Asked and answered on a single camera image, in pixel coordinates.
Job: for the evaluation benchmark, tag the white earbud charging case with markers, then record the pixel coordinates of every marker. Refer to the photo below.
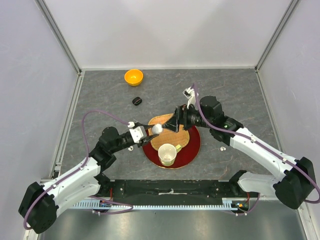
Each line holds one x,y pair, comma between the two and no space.
157,129

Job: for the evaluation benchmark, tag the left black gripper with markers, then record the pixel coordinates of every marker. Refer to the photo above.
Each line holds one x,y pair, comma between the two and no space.
146,140

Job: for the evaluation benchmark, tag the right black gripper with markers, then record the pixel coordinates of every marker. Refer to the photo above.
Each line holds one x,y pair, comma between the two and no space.
180,117

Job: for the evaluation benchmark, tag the red round plate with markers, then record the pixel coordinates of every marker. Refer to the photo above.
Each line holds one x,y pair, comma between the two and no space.
184,157

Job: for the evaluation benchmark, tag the cream mug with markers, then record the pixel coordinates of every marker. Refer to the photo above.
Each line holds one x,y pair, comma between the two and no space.
167,154

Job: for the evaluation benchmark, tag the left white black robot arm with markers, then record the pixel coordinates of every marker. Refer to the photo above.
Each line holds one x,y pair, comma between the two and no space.
43,203

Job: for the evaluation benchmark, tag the white slotted cable duct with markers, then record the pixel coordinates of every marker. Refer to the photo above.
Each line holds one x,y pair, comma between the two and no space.
99,205

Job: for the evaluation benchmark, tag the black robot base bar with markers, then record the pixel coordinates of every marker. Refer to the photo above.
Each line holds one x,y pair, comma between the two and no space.
121,188

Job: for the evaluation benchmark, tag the woven bamboo tray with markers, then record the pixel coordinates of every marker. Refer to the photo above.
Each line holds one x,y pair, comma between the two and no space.
168,137

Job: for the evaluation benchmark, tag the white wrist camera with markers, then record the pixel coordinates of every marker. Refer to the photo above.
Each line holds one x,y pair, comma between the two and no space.
192,95
137,131

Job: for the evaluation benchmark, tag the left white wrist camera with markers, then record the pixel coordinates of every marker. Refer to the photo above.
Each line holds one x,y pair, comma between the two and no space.
137,131

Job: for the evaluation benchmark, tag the black earbud charging case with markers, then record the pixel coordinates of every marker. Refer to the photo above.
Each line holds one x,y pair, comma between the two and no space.
137,101

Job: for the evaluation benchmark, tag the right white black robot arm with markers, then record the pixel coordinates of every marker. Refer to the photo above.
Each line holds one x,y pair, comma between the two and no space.
291,180

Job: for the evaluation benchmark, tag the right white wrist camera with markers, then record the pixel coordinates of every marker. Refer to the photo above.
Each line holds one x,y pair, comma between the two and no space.
192,95

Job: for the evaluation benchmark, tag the orange bowl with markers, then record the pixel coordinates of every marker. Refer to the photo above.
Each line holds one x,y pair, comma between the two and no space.
134,77

